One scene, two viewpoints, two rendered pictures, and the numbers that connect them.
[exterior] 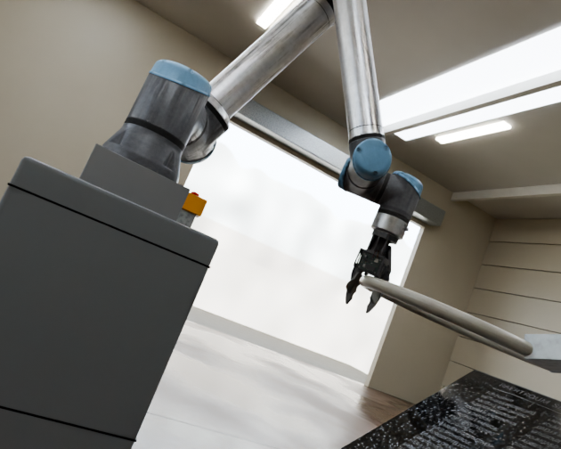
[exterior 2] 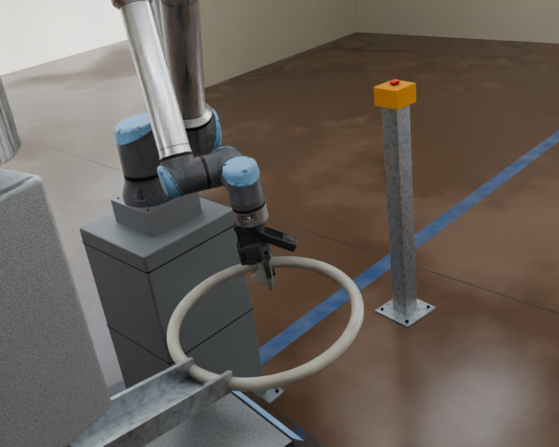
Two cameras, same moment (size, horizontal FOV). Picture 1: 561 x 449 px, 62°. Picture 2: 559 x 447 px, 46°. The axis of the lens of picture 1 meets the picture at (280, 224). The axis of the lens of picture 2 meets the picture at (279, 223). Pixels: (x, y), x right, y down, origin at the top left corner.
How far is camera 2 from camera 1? 2.19 m
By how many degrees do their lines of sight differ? 75
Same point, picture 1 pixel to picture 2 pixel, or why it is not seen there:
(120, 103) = not seen: outside the picture
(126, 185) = (128, 219)
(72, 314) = (123, 300)
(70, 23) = not seen: outside the picture
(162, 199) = (141, 223)
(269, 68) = (177, 74)
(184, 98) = (124, 152)
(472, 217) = not seen: outside the picture
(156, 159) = (130, 199)
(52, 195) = (91, 244)
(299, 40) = (174, 39)
